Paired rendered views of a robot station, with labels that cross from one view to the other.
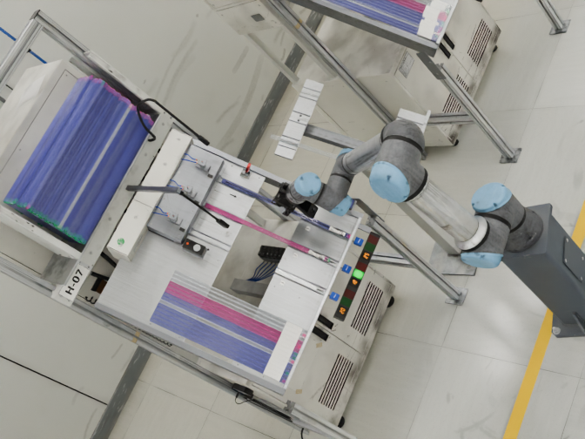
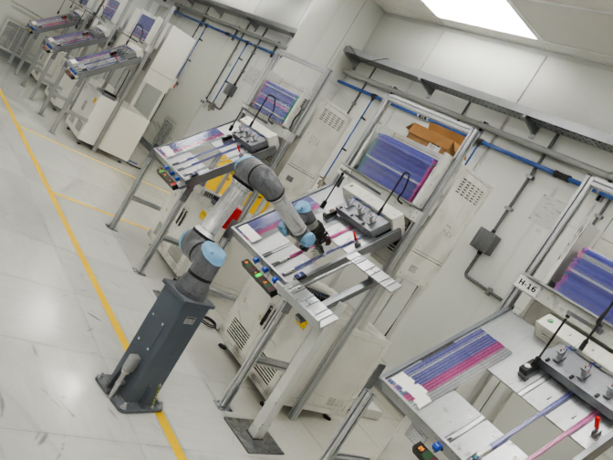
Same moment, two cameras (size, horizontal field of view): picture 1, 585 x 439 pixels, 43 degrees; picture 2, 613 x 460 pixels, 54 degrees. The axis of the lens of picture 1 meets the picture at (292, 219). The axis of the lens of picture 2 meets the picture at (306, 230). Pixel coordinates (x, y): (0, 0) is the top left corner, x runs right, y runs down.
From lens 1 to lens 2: 3.26 m
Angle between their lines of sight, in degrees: 70
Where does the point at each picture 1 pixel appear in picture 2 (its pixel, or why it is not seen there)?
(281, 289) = (279, 242)
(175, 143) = (393, 213)
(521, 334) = not seen: hidden behind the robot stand
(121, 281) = (336, 193)
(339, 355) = (249, 336)
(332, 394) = (233, 329)
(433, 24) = (404, 386)
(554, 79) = not seen: outside the picture
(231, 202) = (345, 236)
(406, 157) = (249, 163)
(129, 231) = (354, 189)
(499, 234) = (190, 240)
